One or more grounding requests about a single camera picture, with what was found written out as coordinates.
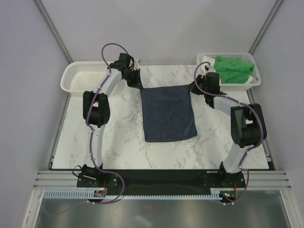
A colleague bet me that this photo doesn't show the green towel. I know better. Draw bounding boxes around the green towel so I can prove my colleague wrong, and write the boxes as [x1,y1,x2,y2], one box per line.
[213,56,255,84]

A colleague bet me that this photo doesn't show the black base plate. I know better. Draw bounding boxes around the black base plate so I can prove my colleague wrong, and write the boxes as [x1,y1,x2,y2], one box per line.
[77,169,246,195]

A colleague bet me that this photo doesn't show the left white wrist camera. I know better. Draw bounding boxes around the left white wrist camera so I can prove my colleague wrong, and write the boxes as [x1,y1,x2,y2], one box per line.
[133,58,140,70]

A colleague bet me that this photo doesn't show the white plastic basket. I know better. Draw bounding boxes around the white plastic basket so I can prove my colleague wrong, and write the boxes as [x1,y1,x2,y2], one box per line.
[60,61,122,97]
[196,52,261,91]

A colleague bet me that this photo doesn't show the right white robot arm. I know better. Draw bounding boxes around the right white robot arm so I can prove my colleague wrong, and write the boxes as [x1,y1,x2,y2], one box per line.
[188,73,267,187]

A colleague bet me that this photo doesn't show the white slotted cable duct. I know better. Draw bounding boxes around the white slotted cable duct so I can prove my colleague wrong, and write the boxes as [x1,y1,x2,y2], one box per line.
[43,190,222,200]

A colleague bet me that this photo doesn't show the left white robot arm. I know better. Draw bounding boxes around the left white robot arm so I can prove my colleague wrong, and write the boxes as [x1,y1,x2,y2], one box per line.
[82,53,143,171]

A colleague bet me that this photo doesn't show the right white plastic basket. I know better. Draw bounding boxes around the right white plastic basket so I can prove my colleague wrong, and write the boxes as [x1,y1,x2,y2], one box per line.
[196,52,261,91]

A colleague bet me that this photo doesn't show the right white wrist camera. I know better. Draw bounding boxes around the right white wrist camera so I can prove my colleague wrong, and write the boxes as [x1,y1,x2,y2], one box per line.
[201,61,210,74]

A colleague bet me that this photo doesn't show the dark blue towel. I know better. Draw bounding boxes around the dark blue towel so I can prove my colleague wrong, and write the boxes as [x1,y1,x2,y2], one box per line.
[140,85,197,143]

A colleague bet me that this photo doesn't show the left white plastic basket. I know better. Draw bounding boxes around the left white plastic basket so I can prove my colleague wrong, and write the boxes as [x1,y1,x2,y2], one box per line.
[60,61,122,97]

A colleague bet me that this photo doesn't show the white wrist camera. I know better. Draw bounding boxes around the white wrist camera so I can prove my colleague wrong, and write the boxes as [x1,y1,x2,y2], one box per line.
[133,58,140,70]
[201,61,210,74]

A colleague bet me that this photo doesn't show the white towel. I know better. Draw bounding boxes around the white towel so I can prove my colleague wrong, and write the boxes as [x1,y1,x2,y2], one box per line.
[200,56,254,85]

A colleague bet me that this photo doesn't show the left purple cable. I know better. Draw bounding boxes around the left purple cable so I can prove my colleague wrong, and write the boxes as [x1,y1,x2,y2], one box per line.
[85,43,133,176]

